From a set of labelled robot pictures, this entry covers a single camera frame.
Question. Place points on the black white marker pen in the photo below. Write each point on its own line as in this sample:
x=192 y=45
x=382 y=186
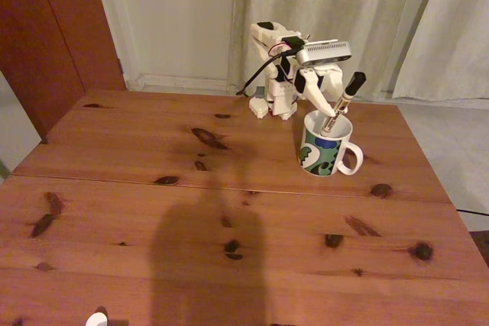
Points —
x=345 y=99

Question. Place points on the white mug green blue pattern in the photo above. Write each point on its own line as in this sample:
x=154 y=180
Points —
x=324 y=146

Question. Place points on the white curtain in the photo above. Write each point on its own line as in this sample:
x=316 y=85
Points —
x=451 y=36
x=344 y=5

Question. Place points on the brown wooden cabinet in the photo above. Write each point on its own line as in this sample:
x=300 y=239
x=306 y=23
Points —
x=49 y=36

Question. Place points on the small white round object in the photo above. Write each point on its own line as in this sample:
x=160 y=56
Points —
x=96 y=320

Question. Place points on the silver camera box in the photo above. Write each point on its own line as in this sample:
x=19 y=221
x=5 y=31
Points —
x=324 y=52

